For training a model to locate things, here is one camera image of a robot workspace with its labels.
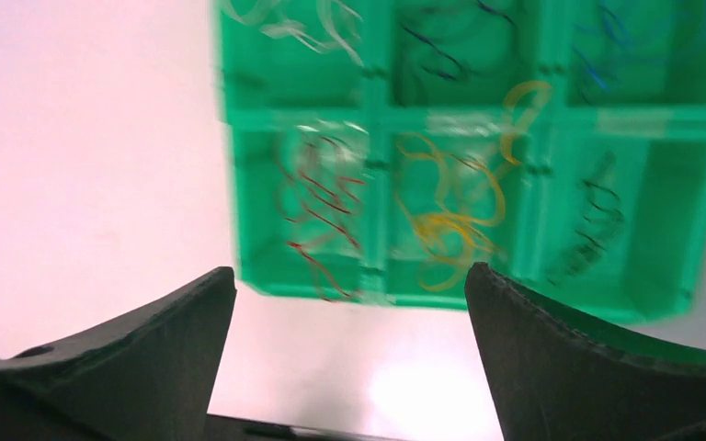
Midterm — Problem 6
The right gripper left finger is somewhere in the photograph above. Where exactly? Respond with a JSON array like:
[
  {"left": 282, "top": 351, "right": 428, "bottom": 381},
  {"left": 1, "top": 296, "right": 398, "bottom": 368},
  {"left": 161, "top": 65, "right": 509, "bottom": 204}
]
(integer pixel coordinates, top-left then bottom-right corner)
[{"left": 0, "top": 266, "right": 236, "bottom": 440}]

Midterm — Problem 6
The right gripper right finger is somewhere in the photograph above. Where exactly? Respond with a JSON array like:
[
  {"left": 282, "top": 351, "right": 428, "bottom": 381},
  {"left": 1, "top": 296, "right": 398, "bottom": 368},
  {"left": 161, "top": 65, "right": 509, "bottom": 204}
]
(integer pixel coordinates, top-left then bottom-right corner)
[{"left": 464, "top": 262, "right": 706, "bottom": 440}]

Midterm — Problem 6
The dark green wire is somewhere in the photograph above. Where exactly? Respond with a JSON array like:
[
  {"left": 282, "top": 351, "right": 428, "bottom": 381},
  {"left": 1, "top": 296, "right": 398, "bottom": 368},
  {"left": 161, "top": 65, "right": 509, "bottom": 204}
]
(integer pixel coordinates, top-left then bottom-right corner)
[{"left": 546, "top": 152, "right": 628, "bottom": 288}]

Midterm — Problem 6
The red wire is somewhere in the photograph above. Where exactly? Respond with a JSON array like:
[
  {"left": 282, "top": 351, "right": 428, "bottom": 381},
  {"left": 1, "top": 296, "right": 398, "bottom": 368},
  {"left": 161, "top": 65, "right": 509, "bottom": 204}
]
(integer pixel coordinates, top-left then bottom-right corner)
[{"left": 272, "top": 130, "right": 370, "bottom": 304}]

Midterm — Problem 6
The white wire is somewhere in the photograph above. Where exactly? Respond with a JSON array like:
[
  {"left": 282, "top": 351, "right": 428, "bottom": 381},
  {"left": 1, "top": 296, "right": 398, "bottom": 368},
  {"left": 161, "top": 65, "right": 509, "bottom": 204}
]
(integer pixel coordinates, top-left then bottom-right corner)
[{"left": 222, "top": 0, "right": 367, "bottom": 68}]

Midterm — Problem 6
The green divided plastic bin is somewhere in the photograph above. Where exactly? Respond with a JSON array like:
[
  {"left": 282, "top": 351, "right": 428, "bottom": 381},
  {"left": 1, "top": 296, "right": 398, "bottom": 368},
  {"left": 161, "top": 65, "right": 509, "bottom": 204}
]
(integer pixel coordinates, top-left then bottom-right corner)
[{"left": 213, "top": 1, "right": 706, "bottom": 323}]

